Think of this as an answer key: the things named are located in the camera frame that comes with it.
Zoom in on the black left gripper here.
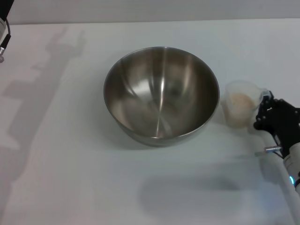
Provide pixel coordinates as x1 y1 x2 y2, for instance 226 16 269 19
0 0 12 21

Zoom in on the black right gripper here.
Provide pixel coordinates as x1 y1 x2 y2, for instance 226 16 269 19
253 90 300 157

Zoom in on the white rice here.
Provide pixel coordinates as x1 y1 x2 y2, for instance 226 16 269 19
228 92 255 128

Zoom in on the clear plastic measuring cup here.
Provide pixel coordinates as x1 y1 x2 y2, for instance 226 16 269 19
224 80 269 129

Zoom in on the stainless steel mixing bowl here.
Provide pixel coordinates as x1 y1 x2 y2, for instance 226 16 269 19
104 46 220 148

